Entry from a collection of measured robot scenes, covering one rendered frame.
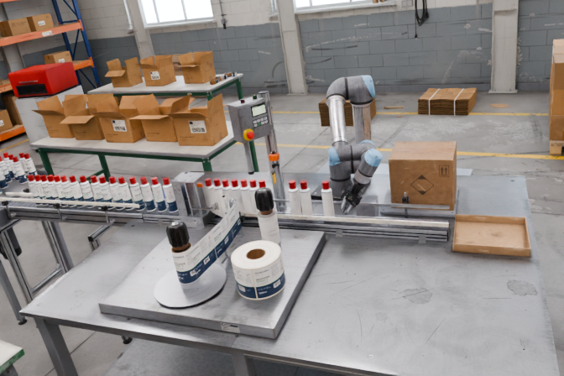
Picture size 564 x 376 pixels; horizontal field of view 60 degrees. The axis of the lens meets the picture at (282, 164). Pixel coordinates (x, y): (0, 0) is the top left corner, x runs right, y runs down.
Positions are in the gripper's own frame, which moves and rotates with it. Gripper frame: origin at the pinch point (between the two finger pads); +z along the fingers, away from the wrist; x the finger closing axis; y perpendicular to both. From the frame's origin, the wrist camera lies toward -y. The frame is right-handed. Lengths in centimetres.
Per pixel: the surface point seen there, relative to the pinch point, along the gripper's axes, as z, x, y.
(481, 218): -24, 57, -12
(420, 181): -22.9, 26.0, -19.0
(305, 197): 2.6, -19.5, 3.0
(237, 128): -12, -64, -1
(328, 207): 1.5, -7.2, 2.6
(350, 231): 5.2, 7.1, 6.0
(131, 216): 69, -104, 6
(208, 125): 69, -125, -124
